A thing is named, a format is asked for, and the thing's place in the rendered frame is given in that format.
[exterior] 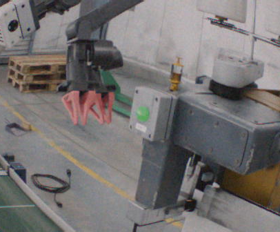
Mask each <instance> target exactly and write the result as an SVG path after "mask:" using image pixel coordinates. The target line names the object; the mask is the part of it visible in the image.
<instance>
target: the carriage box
mask: <svg viewBox="0 0 280 232"><path fill-rule="evenodd" d="M242 88H243V89H244V91H246V92H248V93H250V94H252V95H255V96H257V97H260V98H262V99H264V100H266V101H268V102H272V103H273V104H276V105H277V106H280V97H279V94H280V90H275V89H265V88H244V87H242ZM272 166H273V168H272V169H270V170H267V171H266V172H265V171H262V170H259V171H257V172H255V173H251V174H248V175H241V174H239V173H236V172H234V171H231V170H230V169H229V168H226V170H225V173H224V176H223V181H222V184H221V187H223V188H225V189H227V190H229V191H232V192H234V193H236V194H238V195H240V196H243V197H246V198H247V199H249V200H252V201H254V202H256V203H257V204H260V205H262V206H265V207H267V208H269V209H271V210H275V209H276V208H278V207H279V206H280V163H278V164H275V165H272Z"/></svg>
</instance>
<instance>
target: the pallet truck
mask: <svg viewBox="0 0 280 232"><path fill-rule="evenodd" d="M103 26H104V25H102V26H101V28H100V33H99V38H100V39H101V37H102V30H103ZM99 70H100V73H101V76H102V80H103V83H104V84H115V85H116V87H117V89H116V90H115V91H114V98H115V99H118V100H120V101H122V102H125V103H127V104H129V105H131V106H132V105H133V100H134V99H133V98H131V97H129V96H127V95H124V94H122V93H121V88H120V86H119V85H118V83H117V82H116V81H115V79H114V77H113V76H112V75H111V73H109V71H105V72H102V71H101V69H99ZM112 108H113V109H114V110H117V111H119V112H121V113H123V114H125V115H128V116H131V112H132V109H131V108H130V107H128V106H125V105H123V104H121V103H119V102H117V101H115V100H114V102H113V107H112Z"/></svg>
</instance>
